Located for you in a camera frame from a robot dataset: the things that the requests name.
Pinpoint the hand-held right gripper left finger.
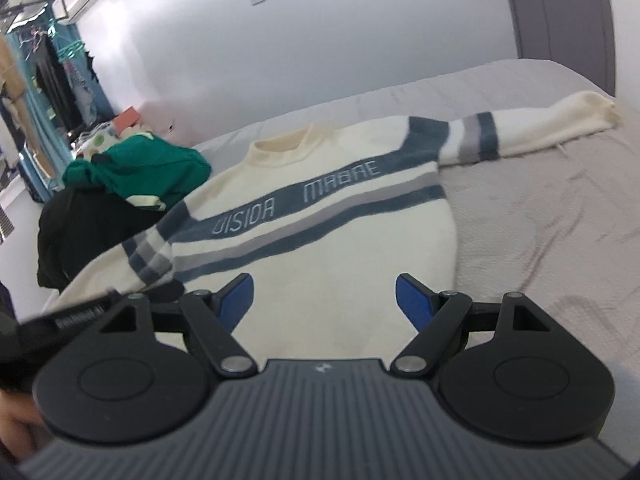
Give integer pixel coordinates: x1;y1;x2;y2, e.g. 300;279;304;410
97;273;260;376

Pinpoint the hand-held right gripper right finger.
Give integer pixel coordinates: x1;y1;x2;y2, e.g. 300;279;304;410
391;273;553;376

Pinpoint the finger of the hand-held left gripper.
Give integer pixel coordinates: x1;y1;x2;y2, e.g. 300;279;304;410
145;280;187;307

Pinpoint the cream sweater with blue stripes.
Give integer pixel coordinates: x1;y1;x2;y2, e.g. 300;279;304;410
47;91;621;361

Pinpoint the row of hanging clothes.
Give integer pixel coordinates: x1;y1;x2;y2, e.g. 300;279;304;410
0;10;117;201

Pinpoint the person's left hand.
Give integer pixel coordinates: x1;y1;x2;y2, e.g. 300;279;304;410
0;394;51;463

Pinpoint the black garment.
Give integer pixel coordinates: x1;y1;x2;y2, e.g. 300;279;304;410
36;187;173;292

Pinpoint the green garment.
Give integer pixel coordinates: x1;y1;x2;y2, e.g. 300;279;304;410
62;132;212;211

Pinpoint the grey bed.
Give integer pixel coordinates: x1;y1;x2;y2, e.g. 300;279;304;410
42;57;640;461

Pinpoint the patterned cloth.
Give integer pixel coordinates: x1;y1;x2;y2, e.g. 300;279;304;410
74;122;152;162

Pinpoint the red box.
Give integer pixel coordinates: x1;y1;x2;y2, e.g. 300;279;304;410
115;106;144;131

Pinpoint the grey door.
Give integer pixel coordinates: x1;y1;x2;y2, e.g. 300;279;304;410
497;0;616;98

